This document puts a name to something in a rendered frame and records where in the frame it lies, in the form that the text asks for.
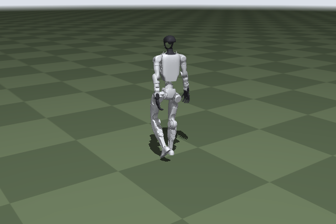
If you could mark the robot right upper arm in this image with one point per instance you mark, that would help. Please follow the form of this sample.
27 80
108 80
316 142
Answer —
183 66

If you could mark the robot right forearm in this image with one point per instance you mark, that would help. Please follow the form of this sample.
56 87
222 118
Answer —
185 83

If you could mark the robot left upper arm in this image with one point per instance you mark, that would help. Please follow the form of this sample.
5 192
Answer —
156 65

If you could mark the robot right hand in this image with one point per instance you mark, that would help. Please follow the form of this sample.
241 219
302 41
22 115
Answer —
186 96

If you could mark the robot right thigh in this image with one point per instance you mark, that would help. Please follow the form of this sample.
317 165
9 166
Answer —
172 109

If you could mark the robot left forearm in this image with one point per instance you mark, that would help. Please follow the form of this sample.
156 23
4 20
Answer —
156 85

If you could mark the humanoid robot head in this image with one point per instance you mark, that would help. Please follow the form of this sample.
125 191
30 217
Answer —
170 39

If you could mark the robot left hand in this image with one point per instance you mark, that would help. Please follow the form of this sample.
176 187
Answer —
157 101

